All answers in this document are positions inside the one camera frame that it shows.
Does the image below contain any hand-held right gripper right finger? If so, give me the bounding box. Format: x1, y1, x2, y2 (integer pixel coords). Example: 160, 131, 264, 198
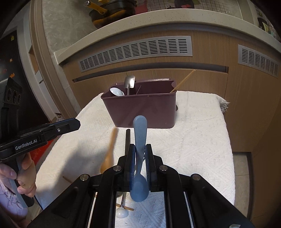
145, 143, 255, 228

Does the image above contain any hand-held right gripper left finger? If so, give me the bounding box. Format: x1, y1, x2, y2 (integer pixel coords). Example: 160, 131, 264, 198
28, 143, 136, 228

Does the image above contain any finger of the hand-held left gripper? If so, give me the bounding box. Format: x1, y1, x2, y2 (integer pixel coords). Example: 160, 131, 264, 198
13, 118, 81, 143

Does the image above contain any wooden spoon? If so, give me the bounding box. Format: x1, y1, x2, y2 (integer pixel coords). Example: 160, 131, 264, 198
100, 128, 119, 174

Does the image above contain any blue-grey plastic spoon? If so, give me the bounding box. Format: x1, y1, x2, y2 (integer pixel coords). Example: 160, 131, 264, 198
129, 115, 148, 202

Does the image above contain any white ceramic spoon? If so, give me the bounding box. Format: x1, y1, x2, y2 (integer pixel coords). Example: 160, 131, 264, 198
110, 87, 125, 97

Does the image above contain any brown plastic utensil holder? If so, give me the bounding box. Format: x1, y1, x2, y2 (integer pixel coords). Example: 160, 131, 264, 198
101, 78, 177, 129

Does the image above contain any metal shovel-shaped spoon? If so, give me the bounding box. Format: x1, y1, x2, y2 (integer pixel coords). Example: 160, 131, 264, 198
124, 75, 136, 96

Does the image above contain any wooden chopstick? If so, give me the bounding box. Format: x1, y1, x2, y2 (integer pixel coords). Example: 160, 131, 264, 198
62, 175, 134, 211
169, 69, 195, 94

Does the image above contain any person's left forearm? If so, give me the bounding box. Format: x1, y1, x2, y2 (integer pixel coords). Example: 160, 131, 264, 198
0, 180, 29, 228

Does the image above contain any person's left hand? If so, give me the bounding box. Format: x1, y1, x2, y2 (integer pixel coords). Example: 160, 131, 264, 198
0, 152, 37, 197

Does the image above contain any red floor mat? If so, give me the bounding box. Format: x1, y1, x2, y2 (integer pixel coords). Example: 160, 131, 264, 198
37, 136, 61, 161

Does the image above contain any black chopstick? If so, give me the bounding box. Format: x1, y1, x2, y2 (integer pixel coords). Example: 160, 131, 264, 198
125, 129, 132, 157

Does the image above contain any white round-headed metal spoon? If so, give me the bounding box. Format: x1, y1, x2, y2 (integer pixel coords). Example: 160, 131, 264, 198
116, 192, 128, 219

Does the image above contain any white textured towel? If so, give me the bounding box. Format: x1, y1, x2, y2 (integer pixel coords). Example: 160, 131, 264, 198
35, 89, 236, 228

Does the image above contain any long grey vent grille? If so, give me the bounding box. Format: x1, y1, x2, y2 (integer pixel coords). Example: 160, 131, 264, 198
79, 39, 194, 73

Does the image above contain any wooden kitchen cabinet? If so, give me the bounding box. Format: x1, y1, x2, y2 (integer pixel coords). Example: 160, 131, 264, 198
63, 29, 281, 228

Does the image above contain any beige kitchen countertop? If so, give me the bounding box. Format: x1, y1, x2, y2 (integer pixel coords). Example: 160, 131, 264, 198
54, 9, 281, 66

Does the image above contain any short grey vent grille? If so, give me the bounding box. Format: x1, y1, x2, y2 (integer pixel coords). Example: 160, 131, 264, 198
238, 45, 281, 79

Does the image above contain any dark sauce bottle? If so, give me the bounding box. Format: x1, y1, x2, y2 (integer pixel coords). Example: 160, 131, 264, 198
257, 18, 271, 34

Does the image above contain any wooden door frame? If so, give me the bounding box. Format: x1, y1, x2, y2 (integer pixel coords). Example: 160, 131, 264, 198
29, 0, 76, 120

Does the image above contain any black wok with yellow handle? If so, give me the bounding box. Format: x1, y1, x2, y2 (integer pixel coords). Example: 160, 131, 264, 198
84, 0, 138, 29

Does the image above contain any cartoon figure wall sticker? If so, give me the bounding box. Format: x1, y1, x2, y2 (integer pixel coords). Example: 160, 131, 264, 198
173, 0, 196, 9

